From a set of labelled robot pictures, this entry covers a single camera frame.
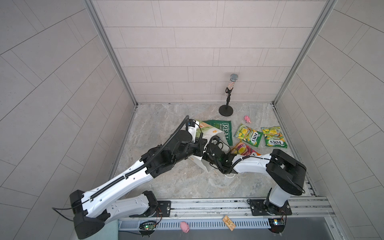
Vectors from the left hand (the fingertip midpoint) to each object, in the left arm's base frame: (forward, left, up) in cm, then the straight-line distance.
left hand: (212, 142), depth 63 cm
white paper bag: (+7, 0, -6) cm, 9 cm away
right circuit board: (-28, -31, -28) cm, 50 cm away
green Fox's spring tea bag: (+20, -27, -27) cm, 43 cm away
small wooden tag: (-27, -9, -26) cm, 39 cm away
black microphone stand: (+42, -15, -28) cm, 53 cm away
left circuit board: (-29, +28, -25) cm, 47 cm away
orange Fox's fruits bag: (+9, -20, -25) cm, 34 cm away
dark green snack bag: (+27, -12, -27) cm, 40 cm away
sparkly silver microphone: (+42, -15, +1) cm, 45 cm away
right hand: (+6, +7, -24) cm, 26 cm away
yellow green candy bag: (+18, -42, -26) cm, 52 cm away
